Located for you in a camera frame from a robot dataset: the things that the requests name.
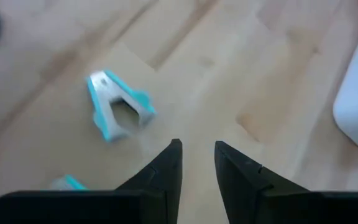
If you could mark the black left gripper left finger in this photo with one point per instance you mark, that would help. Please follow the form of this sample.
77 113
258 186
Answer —
135 205

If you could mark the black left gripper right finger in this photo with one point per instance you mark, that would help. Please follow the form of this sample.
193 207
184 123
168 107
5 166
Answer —
259 202

